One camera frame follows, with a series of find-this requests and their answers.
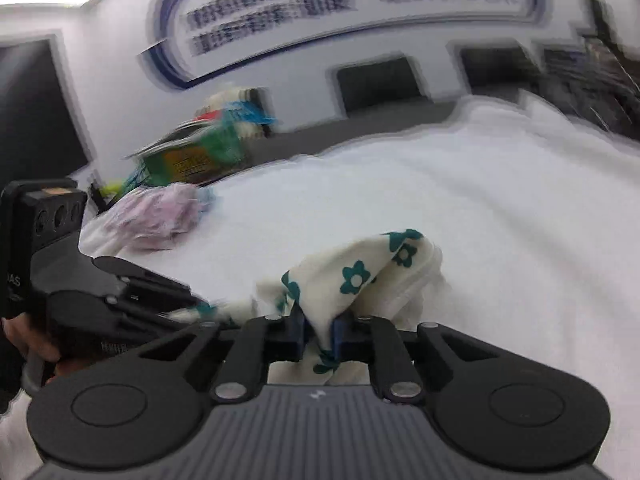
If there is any cream green flower garment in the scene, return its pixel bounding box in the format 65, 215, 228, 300
164, 229, 442, 385

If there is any person's left hand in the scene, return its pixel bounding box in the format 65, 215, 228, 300
2, 313, 64, 376

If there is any pink folded ruffled garment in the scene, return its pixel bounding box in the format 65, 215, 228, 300
104, 182, 215, 250

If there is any yellow green object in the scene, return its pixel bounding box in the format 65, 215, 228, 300
100, 181, 124, 196

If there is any green storage bag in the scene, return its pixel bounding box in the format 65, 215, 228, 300
123, 118, 252, 192

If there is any white towel table cover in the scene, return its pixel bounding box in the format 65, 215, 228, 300
1, 96, 639, 479

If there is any cream cloth in bag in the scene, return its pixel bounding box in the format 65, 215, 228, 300
195, 87, 274, 139

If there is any black office chair left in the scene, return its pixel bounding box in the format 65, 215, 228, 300
333, 55, 425, 117

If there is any black office chair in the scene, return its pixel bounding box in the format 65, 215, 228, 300
458, 44, 541, 102
333, 55, 425, 117

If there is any black office chair right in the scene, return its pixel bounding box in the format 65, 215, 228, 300
458, 44, 541, 102

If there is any blue wall sign lettering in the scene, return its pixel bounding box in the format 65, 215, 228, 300
141, 0, 549, 91

